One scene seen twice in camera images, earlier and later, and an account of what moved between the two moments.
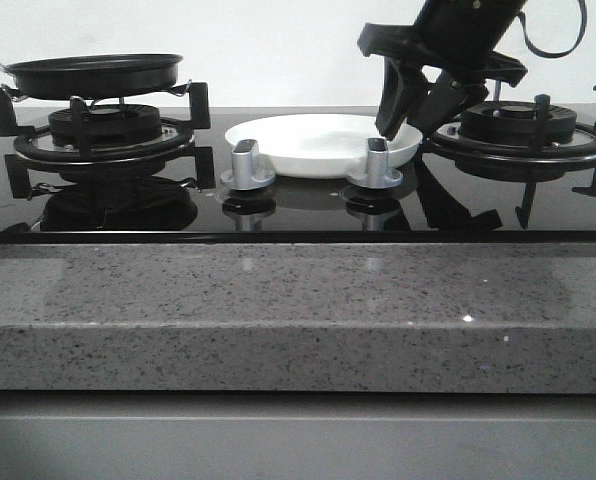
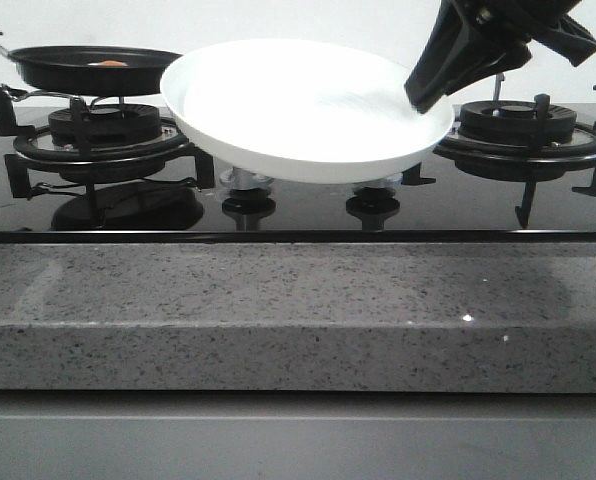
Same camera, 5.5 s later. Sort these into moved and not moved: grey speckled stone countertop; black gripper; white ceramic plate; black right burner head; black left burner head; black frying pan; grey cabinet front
Moved: black gripper; white ceramic plate; black frying pan
Not moved: black left burner head; grey speckled stone countertop; black right burner head; grey cabinet front
